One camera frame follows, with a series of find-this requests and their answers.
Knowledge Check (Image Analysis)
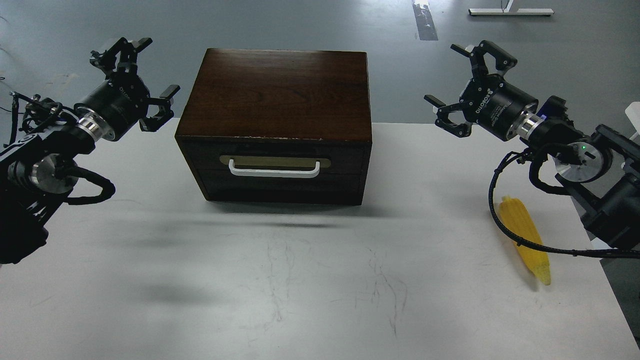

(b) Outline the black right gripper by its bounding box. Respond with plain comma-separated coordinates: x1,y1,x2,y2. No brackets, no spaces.
423,40,540,141

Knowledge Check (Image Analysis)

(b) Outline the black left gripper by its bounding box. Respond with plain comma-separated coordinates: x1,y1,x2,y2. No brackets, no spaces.
74,38,181,142

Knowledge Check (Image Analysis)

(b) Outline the yellow corn cob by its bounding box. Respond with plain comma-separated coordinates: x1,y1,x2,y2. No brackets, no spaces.
498,196,552,286

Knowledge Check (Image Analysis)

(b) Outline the wooden drawer with white handle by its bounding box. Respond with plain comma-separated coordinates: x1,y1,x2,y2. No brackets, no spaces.
180,141,371,206

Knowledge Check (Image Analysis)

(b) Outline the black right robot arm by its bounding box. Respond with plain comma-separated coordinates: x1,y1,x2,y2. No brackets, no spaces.
424,39,639,259

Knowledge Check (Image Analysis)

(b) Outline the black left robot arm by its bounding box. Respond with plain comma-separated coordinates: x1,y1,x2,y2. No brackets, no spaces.
0,38,180,265

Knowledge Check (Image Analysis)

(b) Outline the white metal stand base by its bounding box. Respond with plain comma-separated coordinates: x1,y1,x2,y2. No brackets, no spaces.
467,0,555,17

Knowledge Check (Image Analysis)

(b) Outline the dark wooden cabinet box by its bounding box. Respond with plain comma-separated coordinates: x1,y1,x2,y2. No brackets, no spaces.
175,48,373,206

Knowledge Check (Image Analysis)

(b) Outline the white chair at right edge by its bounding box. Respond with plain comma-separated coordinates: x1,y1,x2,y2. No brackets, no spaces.
624,101,640,141

